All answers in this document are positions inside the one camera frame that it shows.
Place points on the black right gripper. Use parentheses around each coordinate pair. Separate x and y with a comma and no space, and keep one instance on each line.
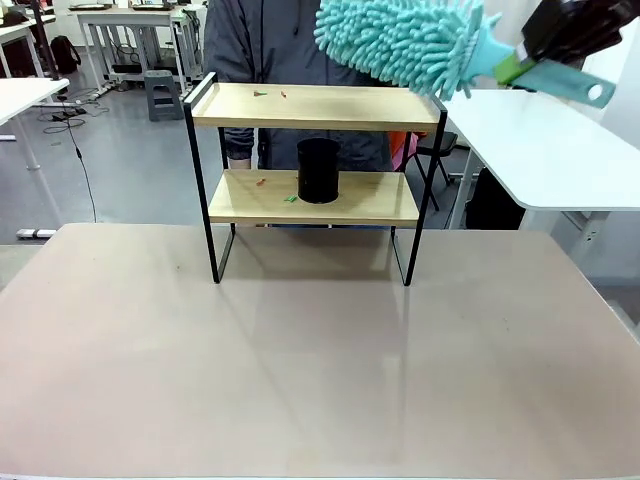
(575,25)

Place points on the teal microfiber duster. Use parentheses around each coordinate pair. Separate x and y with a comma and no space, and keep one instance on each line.
(400,40)

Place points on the black cylindrical cup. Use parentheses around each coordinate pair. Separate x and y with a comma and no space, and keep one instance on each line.
(318,170)

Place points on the person's right forearm grey sleeve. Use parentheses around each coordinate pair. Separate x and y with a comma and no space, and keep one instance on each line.
(240,145)

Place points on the two-tier wood metal shelf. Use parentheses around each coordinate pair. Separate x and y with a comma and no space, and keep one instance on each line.
(300,105)

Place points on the person's right hand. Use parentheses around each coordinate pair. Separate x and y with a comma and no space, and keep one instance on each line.
(240,164)

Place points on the black bag on floor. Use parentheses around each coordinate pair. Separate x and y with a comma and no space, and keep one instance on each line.
(492,205)

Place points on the orange pink cloth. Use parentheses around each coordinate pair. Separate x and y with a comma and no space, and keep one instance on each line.
(398,147)

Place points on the person in dark grey jacket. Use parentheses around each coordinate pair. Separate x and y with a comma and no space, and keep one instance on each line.
(280,45)

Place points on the grey step stool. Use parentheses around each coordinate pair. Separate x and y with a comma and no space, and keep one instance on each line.
(162,97)

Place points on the black power brick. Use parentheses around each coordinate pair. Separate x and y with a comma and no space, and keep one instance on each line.
(67,115)

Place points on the black backpack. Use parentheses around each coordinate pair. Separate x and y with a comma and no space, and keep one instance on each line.
(65,55)

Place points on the black vertical pole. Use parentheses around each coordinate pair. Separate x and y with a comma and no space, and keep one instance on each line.
(44,35)

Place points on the white table with single leg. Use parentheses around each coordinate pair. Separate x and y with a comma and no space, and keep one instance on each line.
(25,92)

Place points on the white desk with dark items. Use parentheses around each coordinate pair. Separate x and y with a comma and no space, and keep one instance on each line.
(20,35)

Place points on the white frame desk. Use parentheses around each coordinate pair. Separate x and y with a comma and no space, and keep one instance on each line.
(125,15)

